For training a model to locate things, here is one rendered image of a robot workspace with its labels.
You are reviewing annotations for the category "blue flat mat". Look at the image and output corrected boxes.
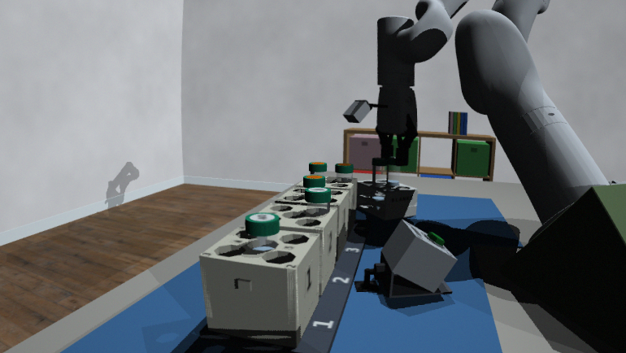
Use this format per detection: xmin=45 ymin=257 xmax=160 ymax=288
xmin=60 ymin=194 xmax=523 ymax=353

